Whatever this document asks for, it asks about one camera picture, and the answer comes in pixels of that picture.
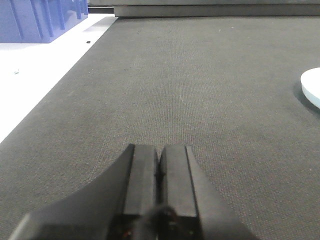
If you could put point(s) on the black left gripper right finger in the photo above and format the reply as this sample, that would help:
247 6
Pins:
200 211

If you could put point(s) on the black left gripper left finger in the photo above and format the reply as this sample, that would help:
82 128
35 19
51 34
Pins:
124 192

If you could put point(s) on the dark grey fabric mat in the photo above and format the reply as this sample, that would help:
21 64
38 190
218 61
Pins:
228 87

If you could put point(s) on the white round disc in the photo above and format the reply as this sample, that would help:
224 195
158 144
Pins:
310 85

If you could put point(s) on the blue plastic crate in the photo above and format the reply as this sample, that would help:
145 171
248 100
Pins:
39 21

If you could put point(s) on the grey metal rail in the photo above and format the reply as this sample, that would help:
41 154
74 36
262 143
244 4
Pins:
210 8

